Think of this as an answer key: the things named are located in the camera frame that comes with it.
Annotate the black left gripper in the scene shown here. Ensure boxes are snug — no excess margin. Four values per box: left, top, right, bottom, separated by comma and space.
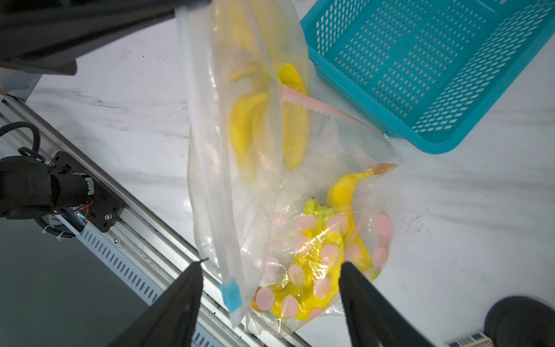
1, 0, 208, 75

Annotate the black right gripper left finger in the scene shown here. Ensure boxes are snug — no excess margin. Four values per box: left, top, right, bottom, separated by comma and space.
110, 260, 204, 346

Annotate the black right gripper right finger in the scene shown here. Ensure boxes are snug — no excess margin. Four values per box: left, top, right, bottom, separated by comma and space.
339, 263, 432, 346

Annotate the clear zip-top bag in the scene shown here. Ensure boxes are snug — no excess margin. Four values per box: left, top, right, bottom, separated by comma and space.
176, 1, 400, 335

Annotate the yellow banana bunch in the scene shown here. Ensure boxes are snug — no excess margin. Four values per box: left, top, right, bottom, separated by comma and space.
228, 62, 311, 181

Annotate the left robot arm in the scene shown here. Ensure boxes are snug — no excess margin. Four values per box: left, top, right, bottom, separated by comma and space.
1, 1, 199, 239

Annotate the banana bunch in dotted bag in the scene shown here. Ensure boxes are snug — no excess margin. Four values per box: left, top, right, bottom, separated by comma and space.
251, 163, 396, 322

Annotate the pink dotted zip bag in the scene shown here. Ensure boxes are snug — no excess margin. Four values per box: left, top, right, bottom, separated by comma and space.
242, 125, 402, 337

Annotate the small printed card box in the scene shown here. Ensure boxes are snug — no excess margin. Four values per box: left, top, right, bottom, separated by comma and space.
445, 331, 494, 347

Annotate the teal plastic basket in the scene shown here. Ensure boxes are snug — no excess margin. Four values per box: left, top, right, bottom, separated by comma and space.
301, 0, 554, 155

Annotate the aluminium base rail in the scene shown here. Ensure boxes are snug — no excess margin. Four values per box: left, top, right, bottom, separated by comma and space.
1, 95, 307, 346

